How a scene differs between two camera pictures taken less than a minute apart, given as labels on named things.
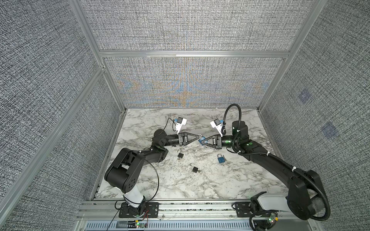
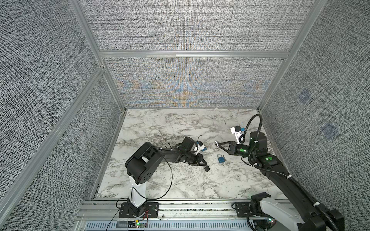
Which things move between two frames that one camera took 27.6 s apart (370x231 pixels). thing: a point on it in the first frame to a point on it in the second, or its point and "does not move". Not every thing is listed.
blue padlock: [221, 159] does not move
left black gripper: [182, 140] to [199, 157]
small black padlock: [195, 169] to [207, 168]
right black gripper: [218, 146] to [232, 147]
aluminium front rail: [218, 215] does not move
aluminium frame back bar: [194, 54] does not move
